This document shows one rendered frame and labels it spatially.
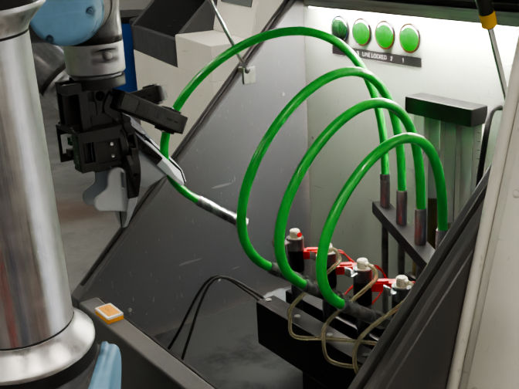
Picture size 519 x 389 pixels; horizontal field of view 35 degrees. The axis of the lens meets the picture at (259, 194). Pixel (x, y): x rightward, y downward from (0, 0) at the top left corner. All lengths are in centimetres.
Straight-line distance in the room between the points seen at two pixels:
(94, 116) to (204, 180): 54
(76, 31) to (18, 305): 37
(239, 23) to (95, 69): 327
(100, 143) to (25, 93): 47
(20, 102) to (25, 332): 18
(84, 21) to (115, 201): 29
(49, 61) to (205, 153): 39
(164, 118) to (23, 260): 52
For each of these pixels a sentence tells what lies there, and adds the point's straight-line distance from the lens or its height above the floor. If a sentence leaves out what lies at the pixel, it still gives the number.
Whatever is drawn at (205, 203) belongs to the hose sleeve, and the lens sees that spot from 135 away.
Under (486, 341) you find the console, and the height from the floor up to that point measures 108.
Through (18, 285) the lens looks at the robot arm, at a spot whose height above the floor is 135.
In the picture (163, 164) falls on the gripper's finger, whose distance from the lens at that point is 130.
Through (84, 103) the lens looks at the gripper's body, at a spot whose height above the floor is 138.
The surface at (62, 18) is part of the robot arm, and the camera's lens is 93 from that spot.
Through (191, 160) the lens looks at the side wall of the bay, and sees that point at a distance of 156.
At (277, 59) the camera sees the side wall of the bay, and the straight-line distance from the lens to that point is 163.
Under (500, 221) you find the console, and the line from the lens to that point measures 105.
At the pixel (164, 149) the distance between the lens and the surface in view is 132.
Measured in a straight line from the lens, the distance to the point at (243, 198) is 114.
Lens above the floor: 160
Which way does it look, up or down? 19 degrees down
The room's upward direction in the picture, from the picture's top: 3 degrees counter-clockwise
